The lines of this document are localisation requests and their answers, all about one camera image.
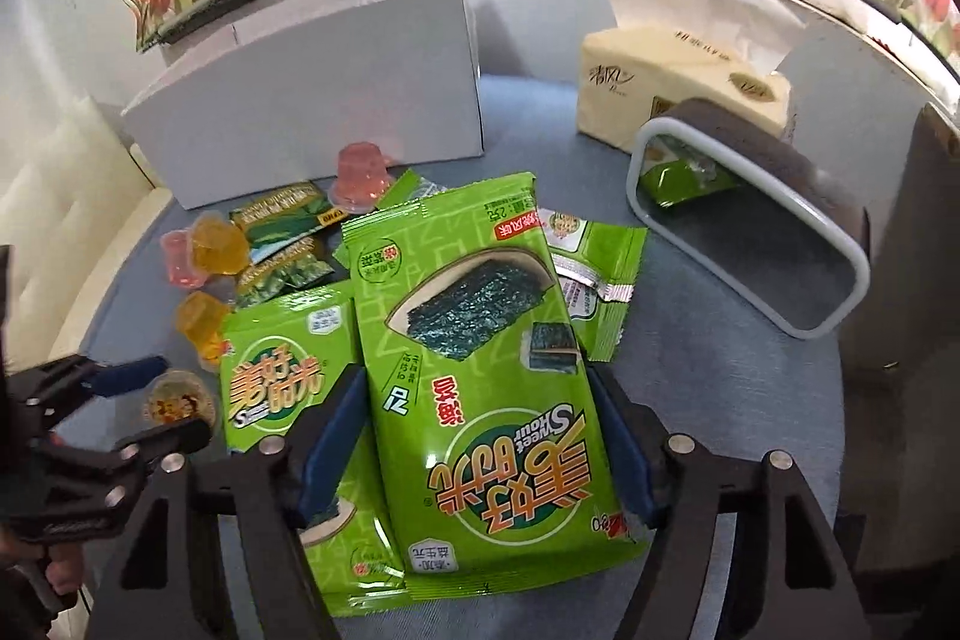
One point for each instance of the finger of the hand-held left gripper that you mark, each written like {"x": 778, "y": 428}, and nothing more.
{"x": 135, "y": 371}
{"x": 176, "y": 436}

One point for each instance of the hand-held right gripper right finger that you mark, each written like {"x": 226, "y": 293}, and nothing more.
{"x": 624, "y": 452}

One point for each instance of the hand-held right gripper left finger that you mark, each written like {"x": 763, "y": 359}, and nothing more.
{"x": 330, "y": 452}

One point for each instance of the pink jelly cup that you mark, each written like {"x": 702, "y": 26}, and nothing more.
{"x": 364, "y": 168}
{"x": 178, "y": 259}

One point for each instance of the large green seaweed snack packet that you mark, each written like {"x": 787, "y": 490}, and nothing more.
{"x": 480, "y": 385}

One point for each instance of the dark green pea snack packet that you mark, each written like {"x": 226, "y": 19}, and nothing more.
{"x": 289, "y": 274}
{"x": 277, "y": 220}

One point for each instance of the white cardboard box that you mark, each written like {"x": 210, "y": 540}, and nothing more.
{"x": 322, "y": 85}

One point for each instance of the person's left hand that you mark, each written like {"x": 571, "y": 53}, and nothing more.
{"x": 66, "y": 569}

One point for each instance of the jelly cup with printed lid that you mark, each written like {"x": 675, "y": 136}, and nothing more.
{"x": 176, "y": 401}

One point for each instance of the orange jelly cup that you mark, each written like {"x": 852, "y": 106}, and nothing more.
{"x": 217, "y": 246}
{"x": 201, "y": 321}

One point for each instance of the small green snack packet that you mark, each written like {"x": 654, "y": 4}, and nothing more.
{"x": 679, "y": 183}
{"x": 409, "y": 190}

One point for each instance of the grey basket with white rim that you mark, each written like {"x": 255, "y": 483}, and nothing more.
{"x": 750, "y": 160}

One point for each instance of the cream tissue pack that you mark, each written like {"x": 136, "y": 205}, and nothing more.
{"x": 660, "y": 85}

